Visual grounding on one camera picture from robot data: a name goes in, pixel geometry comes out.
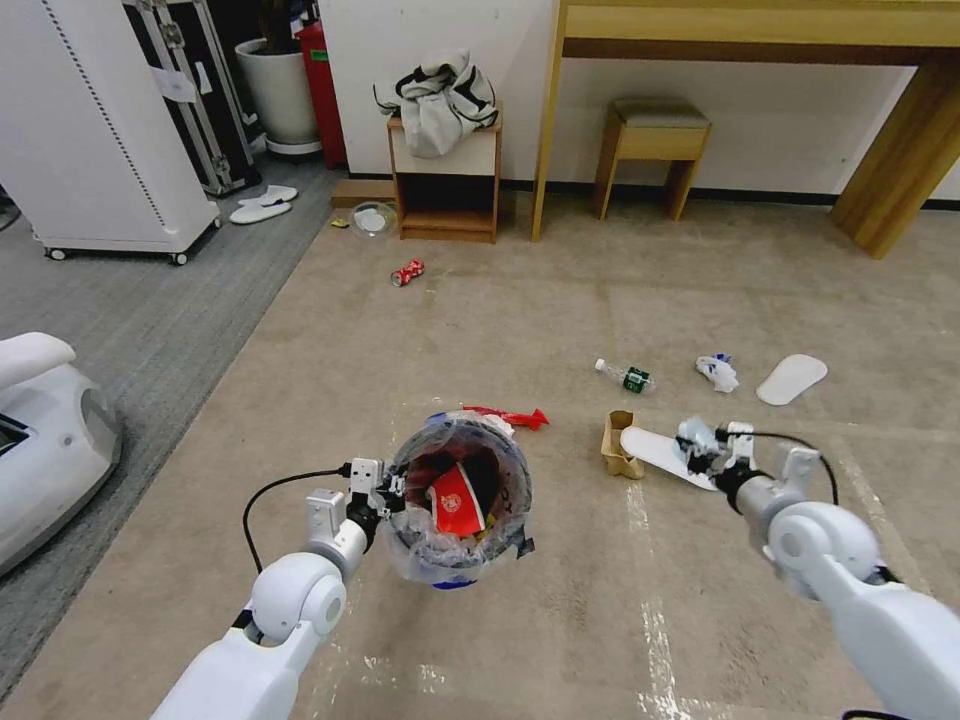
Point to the white plant pot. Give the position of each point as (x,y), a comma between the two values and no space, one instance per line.
(281,94)

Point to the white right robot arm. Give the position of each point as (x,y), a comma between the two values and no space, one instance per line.
(825,551)

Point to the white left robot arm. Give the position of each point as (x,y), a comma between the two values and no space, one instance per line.
(296,600)

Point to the white rounded robot base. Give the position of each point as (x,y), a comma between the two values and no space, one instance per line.
(52,450)

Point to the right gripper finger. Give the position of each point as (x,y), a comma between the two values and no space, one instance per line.
(694,445)
(701,466)

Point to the white flat slipper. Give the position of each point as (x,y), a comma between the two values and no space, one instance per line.
(791,379)
(656,450)

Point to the wooden stool grey cushion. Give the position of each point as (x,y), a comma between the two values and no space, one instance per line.
(660,124)

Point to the pale paper scrap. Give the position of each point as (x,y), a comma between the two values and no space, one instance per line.
(691,430)

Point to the wooden nightstand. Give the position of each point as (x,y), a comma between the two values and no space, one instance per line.
(448,195)

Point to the black flight case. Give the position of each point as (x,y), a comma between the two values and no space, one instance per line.
(195,97)

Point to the brown paper bag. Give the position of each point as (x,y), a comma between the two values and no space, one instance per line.
(619,450)

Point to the trash bin with plastic liner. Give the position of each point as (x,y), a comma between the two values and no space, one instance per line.
(517,510)

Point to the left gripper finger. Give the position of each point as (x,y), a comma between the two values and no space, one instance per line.
(393,481)
(396,511)

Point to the clear bottle green label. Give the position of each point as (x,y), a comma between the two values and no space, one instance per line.
(634,379)

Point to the red paper cup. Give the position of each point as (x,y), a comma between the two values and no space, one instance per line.
(456,507)

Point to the crushed red soda can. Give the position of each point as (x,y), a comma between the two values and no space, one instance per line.
(407,273)

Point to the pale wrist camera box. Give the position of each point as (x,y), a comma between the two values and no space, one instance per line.
(367,472)
(740,439)

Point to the light wooden desk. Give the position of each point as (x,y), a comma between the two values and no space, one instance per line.
(892,142)

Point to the white closed slipper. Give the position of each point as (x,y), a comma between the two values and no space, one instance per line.
(259,213)
(271,194)

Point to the crumpled white blue tissue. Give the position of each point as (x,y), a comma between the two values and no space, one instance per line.
(718,373)

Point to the white wheeled cabinet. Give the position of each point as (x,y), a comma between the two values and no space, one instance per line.
(82,127)

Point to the clear plastic bowl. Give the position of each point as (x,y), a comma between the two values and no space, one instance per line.
(373,219)

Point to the white grey cloth bag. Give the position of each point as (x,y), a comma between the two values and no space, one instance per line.
(439,105)

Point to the brown cardboard piece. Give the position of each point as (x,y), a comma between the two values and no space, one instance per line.
(352,191)

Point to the red cylinder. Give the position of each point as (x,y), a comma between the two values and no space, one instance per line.
(324,97)

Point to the red plastic wrapper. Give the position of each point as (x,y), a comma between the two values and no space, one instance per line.
(517,417)

